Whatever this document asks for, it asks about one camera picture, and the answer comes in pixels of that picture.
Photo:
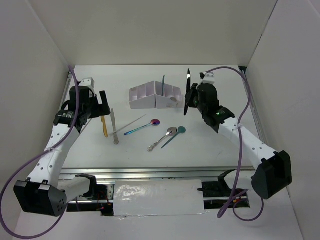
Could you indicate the gold knife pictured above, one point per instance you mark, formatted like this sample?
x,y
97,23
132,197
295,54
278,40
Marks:
x,y
104,126

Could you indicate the white left utensil organizer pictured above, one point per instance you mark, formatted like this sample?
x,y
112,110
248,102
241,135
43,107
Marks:
x,y
143,96

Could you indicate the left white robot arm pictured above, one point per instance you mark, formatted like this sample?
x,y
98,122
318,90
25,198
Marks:
x,y
39,193

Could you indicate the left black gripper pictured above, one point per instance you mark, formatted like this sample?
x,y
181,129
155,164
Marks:
x,y
102,109

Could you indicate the aluminium right rail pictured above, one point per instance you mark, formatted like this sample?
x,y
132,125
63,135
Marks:
x,y
252,100

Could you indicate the aluminium front rail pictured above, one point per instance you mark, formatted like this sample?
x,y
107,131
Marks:
x,y
145,173

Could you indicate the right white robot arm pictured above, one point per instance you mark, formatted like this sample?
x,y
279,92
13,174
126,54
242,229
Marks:
x,y
273,170

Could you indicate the black knife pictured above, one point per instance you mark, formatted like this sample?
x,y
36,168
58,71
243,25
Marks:
x,y
187,94

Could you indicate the silver ornate knife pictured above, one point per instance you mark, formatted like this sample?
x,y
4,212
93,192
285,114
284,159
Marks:
x,y
113,121

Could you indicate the white utensil organizer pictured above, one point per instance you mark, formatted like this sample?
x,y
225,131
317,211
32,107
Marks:
x,y
164,102
143,96

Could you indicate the white right utensil organizer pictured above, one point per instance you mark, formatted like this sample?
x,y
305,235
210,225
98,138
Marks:
x,y
164,102

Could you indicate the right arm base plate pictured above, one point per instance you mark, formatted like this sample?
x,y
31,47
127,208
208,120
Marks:
x,y
215,187

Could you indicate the aluminium rail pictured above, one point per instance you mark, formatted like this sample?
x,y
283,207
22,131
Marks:
x,y
145,173
252,100

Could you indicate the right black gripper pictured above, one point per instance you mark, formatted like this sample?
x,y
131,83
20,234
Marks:
x,y
194,90

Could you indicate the teal knife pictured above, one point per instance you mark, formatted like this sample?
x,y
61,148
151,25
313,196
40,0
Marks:
x,y
163,85

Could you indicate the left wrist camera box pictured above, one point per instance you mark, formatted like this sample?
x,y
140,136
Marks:
x,y
87,82

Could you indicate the white chopstick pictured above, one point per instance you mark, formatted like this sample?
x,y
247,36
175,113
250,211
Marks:
x,y
122,128

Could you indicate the white cover plate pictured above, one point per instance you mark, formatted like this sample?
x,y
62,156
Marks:
x,y
158,198

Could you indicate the teal spoon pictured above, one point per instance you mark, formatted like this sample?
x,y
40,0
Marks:
x,y
180,130

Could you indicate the iridescent rainbow spoon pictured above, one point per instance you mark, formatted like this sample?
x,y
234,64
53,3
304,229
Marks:
x,y
153,122

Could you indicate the silver ornate spoon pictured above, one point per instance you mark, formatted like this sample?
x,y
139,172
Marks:
x,y
170,131

